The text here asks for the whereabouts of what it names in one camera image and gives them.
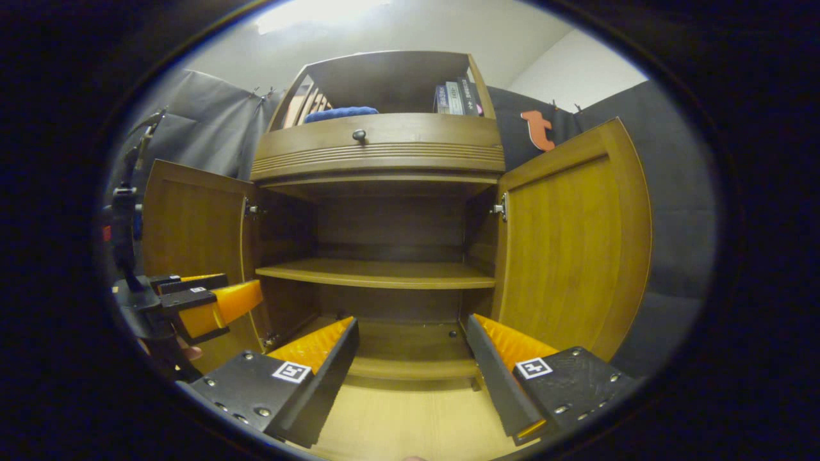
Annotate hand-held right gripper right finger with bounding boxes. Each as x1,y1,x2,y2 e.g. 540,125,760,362
468,314,641,447

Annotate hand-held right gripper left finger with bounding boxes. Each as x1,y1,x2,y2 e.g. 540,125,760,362
176,317,361,449

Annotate wooden shoe cabinet door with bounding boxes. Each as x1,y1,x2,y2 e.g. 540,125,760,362
490,117,653,362
141,159,270,375

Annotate wooden double-door shoe cabinet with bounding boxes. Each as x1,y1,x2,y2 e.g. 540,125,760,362
141,50,653,391

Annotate wooden inner cabinet shelf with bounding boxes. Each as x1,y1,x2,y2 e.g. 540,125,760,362
255,258,497,290

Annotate wooden cabinet drawer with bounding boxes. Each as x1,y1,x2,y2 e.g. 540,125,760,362
250,113,505,182

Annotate blue folded cloth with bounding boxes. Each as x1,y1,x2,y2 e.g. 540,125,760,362
303,106,380,124

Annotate black backdrop cloth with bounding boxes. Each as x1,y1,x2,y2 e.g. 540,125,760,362
112,67,718,378

